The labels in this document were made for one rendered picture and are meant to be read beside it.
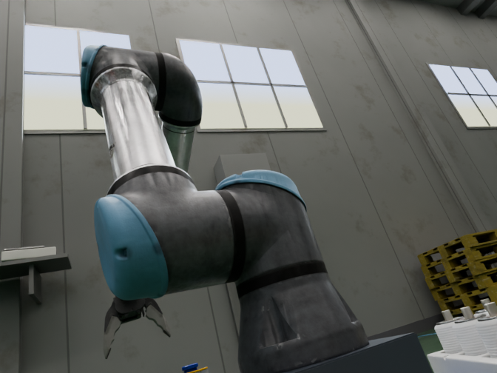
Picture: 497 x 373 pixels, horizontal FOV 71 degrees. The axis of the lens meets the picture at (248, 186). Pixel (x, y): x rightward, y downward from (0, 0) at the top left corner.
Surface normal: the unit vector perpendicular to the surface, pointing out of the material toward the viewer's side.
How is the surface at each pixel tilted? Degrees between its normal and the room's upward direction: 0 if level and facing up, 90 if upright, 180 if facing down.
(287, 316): 72
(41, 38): 90
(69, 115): 90
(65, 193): 90
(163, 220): 84
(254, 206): 77
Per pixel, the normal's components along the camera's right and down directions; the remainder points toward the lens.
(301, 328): -0.14, -0.65
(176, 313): 0.33, -0.47
